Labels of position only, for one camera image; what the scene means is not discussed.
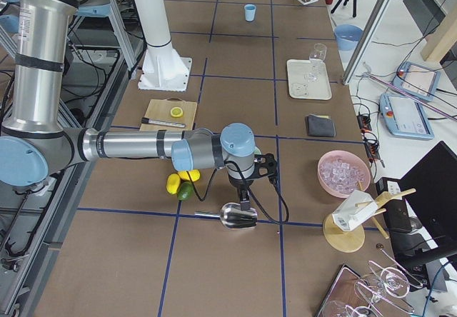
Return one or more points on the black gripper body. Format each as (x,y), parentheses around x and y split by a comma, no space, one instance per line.
(238,183)

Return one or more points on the light blue cup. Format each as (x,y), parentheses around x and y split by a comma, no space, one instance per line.
(249,12)

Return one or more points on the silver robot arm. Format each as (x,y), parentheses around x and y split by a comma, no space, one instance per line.
(34,145)

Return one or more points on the steel ice scoop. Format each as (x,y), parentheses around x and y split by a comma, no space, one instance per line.
(232,216)

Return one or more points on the pink bowl with ice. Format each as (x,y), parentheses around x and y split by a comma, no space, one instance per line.
(341,172)

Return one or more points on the blue bowl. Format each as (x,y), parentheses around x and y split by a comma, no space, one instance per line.
(347,36)

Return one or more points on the yellow lemon upper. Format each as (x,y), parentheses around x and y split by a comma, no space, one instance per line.
(192,175)

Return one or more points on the yellow lemon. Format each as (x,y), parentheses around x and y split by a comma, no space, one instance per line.
(192,175)
(173,183)

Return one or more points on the green lime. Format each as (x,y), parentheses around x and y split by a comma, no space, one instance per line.
(185,191)

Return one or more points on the yellow lemon lower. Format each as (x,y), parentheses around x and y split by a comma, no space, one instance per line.
(173,183)

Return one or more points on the cream bear tray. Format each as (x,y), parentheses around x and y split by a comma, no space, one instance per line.
(299,88)

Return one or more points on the white paper carton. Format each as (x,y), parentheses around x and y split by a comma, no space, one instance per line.
(356,209)

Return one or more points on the half lemon slice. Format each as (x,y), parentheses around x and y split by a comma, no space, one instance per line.
(176,112)

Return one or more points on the wooden cup stand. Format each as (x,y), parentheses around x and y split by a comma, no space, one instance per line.
(349,242)

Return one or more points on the clear wine glass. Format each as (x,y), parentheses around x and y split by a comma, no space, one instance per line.
(316,60)

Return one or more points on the wooden cutting board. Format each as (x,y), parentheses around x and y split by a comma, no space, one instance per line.
(160,110)

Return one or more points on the steel rod with black tip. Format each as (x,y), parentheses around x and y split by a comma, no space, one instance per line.
(145,120)

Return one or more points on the near teach pendant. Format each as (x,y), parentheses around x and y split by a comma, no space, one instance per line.
(404,117)

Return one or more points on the teach pendant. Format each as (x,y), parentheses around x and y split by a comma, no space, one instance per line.
(404,117)
(417,80)

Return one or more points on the black monitor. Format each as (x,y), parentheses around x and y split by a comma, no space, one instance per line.
(434,203)

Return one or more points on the upturned wine glasses on tray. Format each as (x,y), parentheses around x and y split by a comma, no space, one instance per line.
(380,292)

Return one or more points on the far teach pendant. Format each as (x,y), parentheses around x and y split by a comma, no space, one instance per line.
(417,80)

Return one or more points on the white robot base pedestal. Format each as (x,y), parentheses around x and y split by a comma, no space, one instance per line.
(163,68)

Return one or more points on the aluminium frame post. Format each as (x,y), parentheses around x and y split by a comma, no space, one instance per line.
(372,24)

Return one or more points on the wooden post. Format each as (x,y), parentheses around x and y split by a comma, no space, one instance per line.
(440,40)

